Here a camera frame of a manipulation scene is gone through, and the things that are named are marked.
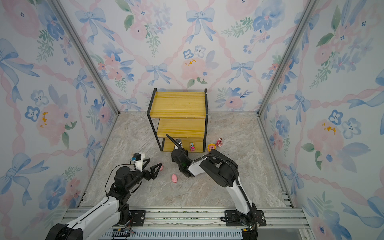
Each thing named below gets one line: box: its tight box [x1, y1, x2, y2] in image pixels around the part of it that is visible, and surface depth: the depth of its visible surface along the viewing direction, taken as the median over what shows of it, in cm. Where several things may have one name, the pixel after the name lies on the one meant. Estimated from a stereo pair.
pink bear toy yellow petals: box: [207, 143, 216, 152], surface depth 97 cm
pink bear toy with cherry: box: [216, 137, 223, 148], surface depth 100 cm
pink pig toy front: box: [171, 173, 178, 184], surface depth 87 cm
